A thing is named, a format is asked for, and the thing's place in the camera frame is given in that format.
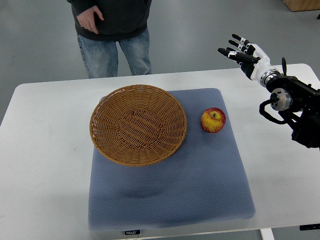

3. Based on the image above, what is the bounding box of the black bracket under table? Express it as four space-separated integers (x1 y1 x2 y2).
299 223 320 231

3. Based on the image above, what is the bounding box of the black table control panel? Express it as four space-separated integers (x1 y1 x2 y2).
124 229 141 236

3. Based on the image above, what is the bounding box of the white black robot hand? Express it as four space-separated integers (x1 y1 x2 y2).
217 34 281 87

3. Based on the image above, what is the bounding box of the wooden box corner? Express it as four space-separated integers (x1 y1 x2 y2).
283 0 320 12

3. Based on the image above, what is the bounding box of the person's bare hand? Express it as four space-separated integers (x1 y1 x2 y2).
76 5 104 34

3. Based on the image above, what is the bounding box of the white table leg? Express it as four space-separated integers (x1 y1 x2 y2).
260 228 275 240

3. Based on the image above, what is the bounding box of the red yellow apple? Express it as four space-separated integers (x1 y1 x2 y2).
200 107 227 133

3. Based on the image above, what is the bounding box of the blue grey cushion mat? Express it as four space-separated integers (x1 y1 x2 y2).
88 88 255 231

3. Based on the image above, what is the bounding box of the person in dark hoodie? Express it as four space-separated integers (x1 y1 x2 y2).
69 0 152 79

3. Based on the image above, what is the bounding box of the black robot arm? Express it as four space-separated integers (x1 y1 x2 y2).
259 57 320 148

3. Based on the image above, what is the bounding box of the brown wicker basket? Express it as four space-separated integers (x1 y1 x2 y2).
89 84 187 167

